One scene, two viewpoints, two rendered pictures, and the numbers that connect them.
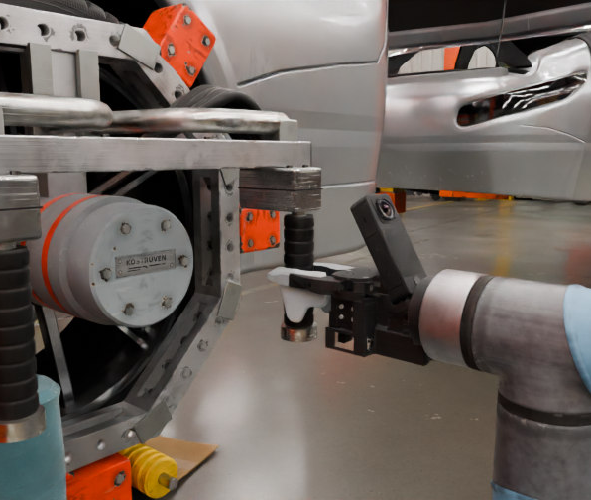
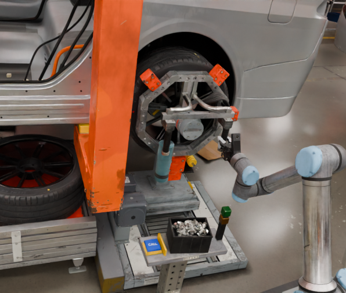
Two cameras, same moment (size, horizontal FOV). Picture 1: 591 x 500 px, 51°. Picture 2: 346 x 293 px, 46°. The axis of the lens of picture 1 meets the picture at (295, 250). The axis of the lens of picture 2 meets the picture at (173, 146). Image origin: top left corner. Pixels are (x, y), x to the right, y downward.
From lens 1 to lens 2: 1.66 m
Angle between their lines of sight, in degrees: 32
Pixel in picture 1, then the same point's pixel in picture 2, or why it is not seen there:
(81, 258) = (181, 127)
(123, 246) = (189, 127)
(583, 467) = (241, 192)
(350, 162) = (283, 91)
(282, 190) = (223, 123)
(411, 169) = not seen: outside the picture
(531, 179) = not seen: outside the picture
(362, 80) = (296, 66)
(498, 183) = not seen: outside the picture
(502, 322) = (238, 166)
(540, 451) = (236, 187)
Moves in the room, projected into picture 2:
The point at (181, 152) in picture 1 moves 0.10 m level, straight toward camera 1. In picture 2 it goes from (202, 115) to (197, 123)
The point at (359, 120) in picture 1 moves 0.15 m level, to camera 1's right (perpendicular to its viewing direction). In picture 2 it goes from (291, 78) to (313, 85)
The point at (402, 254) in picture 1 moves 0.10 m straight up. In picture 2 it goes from (235, 146) to (240, 129)
